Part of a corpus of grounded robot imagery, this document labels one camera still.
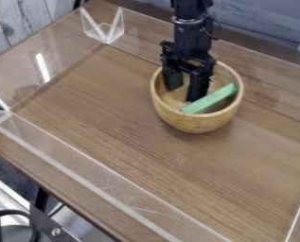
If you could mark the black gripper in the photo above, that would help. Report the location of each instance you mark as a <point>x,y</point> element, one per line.
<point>186,54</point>

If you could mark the light wooden bowl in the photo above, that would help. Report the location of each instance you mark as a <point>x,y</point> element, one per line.
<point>169,101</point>

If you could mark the green rectangular block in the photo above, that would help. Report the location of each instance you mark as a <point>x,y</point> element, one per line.
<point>212,99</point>

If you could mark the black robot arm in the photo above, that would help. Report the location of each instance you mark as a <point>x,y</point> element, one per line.
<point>189,9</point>

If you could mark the black table leg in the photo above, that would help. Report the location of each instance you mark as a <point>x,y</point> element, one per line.
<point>42,200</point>

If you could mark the clear acrylic enclosure wall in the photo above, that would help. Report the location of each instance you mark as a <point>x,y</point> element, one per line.
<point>81,132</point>

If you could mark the black metal bracket with screw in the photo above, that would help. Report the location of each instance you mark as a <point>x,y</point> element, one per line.
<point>50,231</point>

